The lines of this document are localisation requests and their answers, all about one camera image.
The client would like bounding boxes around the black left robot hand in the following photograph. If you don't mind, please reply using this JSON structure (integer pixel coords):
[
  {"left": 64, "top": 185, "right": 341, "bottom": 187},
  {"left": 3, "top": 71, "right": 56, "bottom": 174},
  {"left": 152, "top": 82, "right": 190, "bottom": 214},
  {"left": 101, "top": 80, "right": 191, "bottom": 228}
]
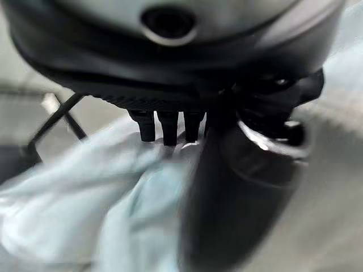
[{"left": 2, "top": 0, "right": 349, "bottom": 272}]

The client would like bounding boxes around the light blue shirt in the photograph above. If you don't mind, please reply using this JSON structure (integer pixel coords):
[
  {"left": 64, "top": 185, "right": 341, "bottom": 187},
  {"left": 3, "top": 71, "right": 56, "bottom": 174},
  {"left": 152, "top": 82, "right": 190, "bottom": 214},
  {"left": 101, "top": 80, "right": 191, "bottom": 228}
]
[{"left": 0, "top": 4, "right": 363, "bottom": 272}]

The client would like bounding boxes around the black metal clothes rack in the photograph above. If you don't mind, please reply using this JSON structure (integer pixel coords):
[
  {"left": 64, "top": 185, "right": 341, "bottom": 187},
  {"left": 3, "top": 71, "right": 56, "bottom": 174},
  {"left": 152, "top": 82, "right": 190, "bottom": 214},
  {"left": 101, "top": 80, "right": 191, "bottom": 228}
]
[{"left": 19, "top": 92, "right": 87, "bottom": 165}]

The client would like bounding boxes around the grey fabric sofa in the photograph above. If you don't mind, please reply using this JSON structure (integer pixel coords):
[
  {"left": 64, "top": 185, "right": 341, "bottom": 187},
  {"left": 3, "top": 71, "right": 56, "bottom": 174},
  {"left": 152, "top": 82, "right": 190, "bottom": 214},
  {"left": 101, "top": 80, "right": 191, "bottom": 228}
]
[{"left": 243, "top": 90, "right": 363, "bottom": 272}]

